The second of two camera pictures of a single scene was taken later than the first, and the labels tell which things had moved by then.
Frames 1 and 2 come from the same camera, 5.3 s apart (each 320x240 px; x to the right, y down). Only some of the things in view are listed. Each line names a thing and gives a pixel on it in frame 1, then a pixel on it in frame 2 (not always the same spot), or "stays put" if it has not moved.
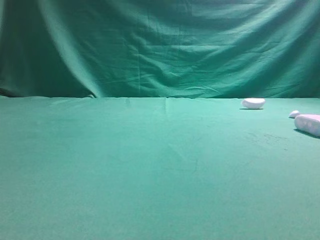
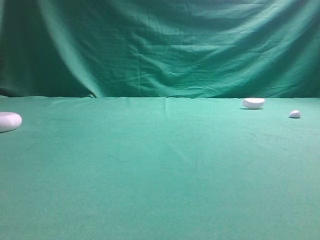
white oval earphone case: [253, 103] stays put
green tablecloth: [74, 168] stays put
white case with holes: [309, 122] → [9, 121]
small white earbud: [294, 114] stays put
